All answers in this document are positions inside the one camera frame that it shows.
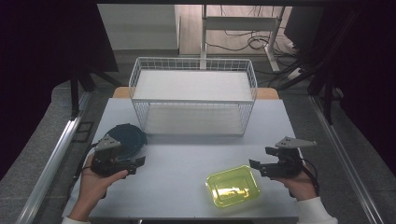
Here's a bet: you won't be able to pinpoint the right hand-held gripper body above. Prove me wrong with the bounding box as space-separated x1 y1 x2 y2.
261 135 318 179

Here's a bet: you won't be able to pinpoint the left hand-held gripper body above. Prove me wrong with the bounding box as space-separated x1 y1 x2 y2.
90 133 138 179

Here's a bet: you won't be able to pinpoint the round container with blue lid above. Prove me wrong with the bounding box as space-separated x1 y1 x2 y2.
106 123 149 162

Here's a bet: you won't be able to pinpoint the yellow-green rectangular container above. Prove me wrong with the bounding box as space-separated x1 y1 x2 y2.
205 164 262 209

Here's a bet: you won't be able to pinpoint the white wire rack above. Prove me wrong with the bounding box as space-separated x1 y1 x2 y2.
128 56 259 138

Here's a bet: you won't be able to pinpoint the person's left hand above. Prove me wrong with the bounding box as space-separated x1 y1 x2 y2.
78 153 129 210

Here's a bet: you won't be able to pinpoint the person's right hand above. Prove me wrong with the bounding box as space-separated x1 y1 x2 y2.
273 165 318 202

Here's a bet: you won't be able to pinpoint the wooden table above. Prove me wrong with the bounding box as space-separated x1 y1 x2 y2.
111 86 280 101

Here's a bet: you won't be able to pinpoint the black metal stand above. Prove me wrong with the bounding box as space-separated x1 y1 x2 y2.
69 62 123 121
267 8 362 126

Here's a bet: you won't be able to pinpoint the white power strip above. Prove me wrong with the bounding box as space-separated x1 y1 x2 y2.
286 66 304 80

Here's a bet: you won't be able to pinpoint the dark curtain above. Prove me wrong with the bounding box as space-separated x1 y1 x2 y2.
311 0 396 176
0 0 120 181

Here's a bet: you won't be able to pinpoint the white cabinet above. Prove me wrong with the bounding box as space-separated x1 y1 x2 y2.
96 3 181 51

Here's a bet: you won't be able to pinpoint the dark cabinet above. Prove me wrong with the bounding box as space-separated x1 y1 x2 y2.
283 6 329 54

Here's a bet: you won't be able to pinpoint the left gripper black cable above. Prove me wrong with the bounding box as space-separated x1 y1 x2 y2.
72 142 100 189

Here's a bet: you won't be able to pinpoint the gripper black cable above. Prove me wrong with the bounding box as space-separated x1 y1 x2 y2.
299 158 321 198
72 142 100 189

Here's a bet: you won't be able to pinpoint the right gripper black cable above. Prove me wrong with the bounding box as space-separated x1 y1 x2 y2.
299 158 321 198

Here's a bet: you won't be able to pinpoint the aluminium rail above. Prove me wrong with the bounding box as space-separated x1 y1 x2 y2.
307 93 386 224
15 91 92 224

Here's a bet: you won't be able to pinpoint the black floor cables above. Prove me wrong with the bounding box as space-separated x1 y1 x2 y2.
205 5 301 53

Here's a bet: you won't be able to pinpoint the white desk frame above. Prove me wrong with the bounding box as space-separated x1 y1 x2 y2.
200 4 286 73

